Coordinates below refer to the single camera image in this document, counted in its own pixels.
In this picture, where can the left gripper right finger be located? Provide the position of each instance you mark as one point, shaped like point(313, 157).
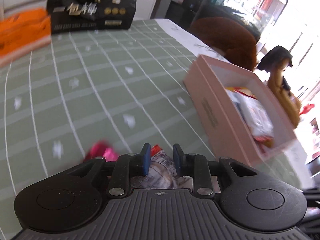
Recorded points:
point(195, 166)

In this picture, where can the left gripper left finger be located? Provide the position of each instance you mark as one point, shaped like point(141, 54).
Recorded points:
point(126, 167)

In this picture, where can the white red snack bag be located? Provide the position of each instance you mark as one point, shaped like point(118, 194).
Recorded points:
point(253, 114)

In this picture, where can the small clear red candy pack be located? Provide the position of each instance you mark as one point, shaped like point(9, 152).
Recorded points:
point(162, 174)

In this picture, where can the red chicken snack pouch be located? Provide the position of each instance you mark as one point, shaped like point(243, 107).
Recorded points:
point(102, 149)

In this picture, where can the green grid tablecloth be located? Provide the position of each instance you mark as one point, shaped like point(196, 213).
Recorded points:
point(125, 88)

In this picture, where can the pink open gift box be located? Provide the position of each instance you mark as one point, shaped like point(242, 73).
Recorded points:
point(207, 82)

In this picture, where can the brown fuzzy chair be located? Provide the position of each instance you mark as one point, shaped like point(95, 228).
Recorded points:
point(235, 42)

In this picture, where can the black plum snack bag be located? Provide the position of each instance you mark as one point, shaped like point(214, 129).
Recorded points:
point(78, 15)

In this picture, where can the orange tissue box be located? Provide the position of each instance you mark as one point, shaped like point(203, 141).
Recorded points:
point(24, 32)

